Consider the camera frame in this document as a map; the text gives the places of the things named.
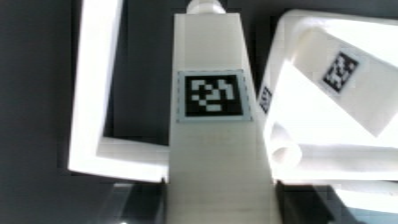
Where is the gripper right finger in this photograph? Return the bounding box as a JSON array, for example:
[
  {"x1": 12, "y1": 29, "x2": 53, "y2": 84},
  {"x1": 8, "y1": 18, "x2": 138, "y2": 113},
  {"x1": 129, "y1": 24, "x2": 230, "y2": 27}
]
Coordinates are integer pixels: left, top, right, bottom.
[{"x1": 275, "y1": 182, "x2": 342, "y2": 224}]

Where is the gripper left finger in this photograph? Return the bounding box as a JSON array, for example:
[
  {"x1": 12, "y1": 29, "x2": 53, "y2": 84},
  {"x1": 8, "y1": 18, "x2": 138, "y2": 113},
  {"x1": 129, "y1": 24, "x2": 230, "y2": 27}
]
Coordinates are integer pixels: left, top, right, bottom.
[{"x1": 95, "y1": 182, "x2": 164, "y2": 224}]

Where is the white desk leg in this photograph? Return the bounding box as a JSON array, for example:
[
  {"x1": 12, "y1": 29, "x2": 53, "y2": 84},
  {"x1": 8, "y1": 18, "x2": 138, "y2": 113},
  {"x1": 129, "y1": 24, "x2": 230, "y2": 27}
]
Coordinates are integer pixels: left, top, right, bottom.
[
  {"x1": 292, "y1": 30, "x2": 398, "y2": 137},
  {"x1": 166, "y1": 0, "x2": 282, "y2": 224}
]

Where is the white desk top tray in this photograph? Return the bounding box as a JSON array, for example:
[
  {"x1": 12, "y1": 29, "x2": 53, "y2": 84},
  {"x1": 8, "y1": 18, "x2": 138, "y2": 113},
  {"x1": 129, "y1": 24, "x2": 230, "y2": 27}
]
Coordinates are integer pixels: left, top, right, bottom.
[{"x1": 259, "y1": 10, "x2": 398, "y2": 214}]

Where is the white right fence bar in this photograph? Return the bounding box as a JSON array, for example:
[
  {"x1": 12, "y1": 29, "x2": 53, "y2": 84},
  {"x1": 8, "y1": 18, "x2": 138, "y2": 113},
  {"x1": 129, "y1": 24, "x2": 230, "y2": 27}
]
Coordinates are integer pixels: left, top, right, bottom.
[{"x1": 67, "y1": 137, "x2": 168, "y2": 182}]

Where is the white fence bar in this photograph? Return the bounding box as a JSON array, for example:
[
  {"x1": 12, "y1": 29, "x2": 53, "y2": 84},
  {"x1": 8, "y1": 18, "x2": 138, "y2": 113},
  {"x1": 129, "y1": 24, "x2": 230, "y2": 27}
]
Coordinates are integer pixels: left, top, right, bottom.
[
  {"x1": 67, "y1": 0, "x2": 124, "y2": 175},
  {"x1": 67, "y1": 137, "x2": 168, "y2": 182}
]

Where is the white front fence bar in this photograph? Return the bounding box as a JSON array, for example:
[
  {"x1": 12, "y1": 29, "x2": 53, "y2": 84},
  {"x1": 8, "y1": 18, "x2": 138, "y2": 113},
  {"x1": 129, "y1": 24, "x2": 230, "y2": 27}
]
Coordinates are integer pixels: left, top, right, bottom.
[{"x1": 67, "y1": 0, "x2": 124, "y2": 175}]

